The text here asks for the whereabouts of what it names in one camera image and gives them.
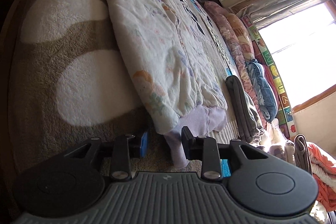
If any white floral lilac-trimmed pyjama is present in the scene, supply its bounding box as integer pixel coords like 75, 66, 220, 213
107, 0, 228, 168

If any stack of folded floral clothes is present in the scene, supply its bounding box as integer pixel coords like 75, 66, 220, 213
258, 118, 313, 175

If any folded grey garment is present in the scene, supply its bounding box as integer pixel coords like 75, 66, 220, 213
225, 75, 264, 144

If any colourful alphabet play mat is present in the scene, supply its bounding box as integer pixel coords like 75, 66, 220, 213
241, 15, 297, 141

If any blue quilted blanket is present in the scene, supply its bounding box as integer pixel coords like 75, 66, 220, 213
245, 59, 278, 123

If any beige cartoon mouse blanket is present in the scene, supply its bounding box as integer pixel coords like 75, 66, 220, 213
7, 0, 245, 177

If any coral pink clothing pile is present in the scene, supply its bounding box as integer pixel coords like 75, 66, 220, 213
307, 142, 335, 212

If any pink floral quilt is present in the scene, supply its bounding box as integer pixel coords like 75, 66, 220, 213
203, 1, 266, 128

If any grey window curtain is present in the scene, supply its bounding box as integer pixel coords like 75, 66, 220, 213
236, 0, 329, 29

